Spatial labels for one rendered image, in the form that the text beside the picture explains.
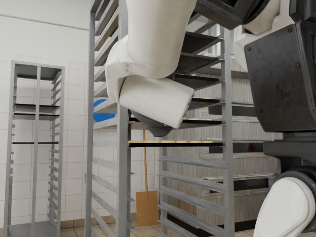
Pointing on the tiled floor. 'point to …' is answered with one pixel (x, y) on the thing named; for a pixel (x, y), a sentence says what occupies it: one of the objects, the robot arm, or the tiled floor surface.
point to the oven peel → (146, 202)
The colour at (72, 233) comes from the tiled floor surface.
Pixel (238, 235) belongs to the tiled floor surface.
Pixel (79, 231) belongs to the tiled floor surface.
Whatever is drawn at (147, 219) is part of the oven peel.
